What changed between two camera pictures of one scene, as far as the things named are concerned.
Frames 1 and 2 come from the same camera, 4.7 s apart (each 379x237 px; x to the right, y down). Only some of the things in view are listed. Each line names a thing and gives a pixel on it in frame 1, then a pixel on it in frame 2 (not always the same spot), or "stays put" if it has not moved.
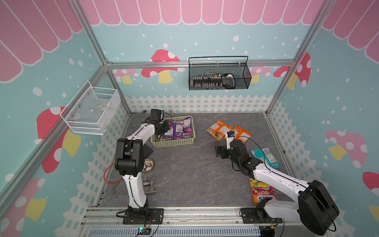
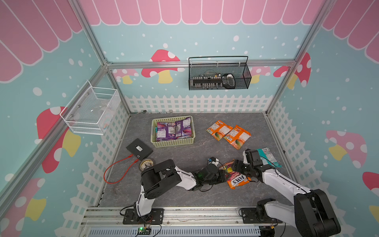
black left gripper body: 163,127 → 218,178
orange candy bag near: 240,134 stays put
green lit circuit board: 142,230 stays put
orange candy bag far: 219,130 stays put
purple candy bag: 171,134 stays put
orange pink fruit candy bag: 260,188 → 236,178
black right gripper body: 226,153 → 243,168
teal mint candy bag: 265,154 stays put
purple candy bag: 183,128 stays put
